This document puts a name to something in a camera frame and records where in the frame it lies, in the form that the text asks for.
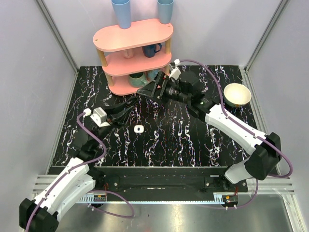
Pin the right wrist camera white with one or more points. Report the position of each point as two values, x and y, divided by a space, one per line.
174 70

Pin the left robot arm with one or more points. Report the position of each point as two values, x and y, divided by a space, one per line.
80 177

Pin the light blue cup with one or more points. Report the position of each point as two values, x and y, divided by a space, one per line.
122 10
165 10

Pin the left light blue cup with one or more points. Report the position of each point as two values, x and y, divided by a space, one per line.
122 10

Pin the cream bowl green outside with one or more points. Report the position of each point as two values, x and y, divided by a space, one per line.
237 95

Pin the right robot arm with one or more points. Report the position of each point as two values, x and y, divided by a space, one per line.
263 150

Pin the green ceramic mug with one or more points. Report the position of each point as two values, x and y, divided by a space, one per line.
138 79

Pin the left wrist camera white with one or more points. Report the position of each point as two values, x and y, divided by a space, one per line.
98 116

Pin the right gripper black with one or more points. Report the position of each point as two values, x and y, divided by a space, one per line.
150 89

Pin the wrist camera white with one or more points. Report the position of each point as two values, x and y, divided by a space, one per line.
98 116
174 70

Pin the dark blue mug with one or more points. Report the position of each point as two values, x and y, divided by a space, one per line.
150 50

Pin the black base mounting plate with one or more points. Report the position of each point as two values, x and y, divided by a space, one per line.
169 184

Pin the white earbud charging case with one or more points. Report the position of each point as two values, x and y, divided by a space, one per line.
139 129

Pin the pink three-tier shelf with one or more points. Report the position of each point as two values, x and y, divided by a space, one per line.
111 41

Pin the light blue butterfly mug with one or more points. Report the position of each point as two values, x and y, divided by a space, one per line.
151 74

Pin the right light blue cup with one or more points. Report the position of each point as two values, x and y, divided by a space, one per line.
165 10

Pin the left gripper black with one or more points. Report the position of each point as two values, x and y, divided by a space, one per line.
109 116

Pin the pink mug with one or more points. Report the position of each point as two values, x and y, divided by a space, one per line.
128 53

